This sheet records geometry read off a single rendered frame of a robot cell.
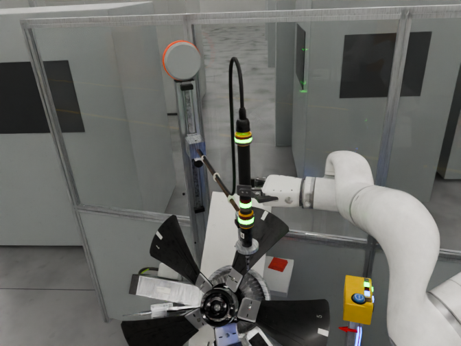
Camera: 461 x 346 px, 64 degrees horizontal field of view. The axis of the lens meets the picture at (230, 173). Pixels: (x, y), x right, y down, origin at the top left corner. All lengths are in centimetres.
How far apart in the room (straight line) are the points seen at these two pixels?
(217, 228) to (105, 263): 121
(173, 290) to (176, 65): 89
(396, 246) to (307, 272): 151
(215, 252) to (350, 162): 84
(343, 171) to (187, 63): 92
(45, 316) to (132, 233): 121
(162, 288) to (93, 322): 162
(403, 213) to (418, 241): 4
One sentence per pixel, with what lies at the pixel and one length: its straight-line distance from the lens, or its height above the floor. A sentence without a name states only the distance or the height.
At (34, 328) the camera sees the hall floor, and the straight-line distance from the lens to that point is 325.
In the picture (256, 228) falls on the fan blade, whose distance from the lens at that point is 130.
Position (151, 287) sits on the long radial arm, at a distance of 154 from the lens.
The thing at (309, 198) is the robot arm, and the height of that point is 166.
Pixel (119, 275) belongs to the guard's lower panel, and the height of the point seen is 48.
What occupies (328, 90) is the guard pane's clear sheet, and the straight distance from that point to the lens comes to 164.
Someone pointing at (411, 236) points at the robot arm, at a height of 181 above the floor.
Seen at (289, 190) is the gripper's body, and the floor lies 167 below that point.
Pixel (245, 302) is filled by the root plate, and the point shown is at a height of 119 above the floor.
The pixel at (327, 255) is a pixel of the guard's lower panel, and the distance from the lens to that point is 201.
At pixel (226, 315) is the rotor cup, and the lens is 128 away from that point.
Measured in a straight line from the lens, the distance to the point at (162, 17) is 175.
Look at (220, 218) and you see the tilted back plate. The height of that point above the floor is 128.
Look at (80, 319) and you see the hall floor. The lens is 315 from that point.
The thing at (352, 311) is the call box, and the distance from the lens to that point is 155.
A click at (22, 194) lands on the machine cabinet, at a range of 372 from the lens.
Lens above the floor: 215
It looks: 27 degrees down
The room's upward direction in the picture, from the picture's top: 3 degrees counter-clockwise
